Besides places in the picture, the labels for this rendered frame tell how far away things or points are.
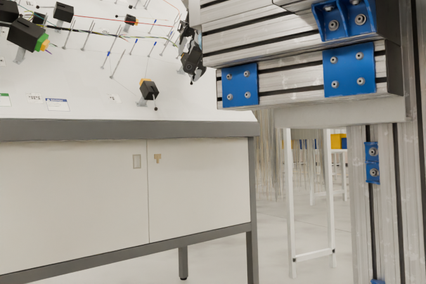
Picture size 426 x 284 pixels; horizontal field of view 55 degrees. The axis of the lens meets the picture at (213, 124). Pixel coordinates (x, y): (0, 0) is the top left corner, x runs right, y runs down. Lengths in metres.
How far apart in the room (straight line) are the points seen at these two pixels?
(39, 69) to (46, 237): 0.57
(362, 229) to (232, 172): 0.99
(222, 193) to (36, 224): 0.79
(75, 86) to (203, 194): 0.68
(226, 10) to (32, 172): 0.85
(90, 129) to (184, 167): 0.45
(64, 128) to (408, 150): 1.01
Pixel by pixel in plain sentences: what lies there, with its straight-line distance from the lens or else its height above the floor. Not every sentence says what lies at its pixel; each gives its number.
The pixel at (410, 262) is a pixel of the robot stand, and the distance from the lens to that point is 0.90.
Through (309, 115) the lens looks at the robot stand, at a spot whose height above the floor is 0.83.
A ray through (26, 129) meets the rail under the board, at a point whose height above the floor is 0.84.
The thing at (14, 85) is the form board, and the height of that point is 0.98.
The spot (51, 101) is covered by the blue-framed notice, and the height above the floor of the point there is 0.93.
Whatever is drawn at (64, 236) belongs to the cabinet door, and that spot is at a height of 0.48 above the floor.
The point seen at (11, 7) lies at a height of 1.24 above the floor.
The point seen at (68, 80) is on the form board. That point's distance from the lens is 1.56.
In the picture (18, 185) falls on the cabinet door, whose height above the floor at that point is 0.66.
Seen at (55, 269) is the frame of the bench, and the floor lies 0.38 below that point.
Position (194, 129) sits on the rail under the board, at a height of 0.83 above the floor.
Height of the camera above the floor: 0.77
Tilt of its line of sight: 3 degrees up
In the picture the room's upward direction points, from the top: 2 degrees counter-clockwise
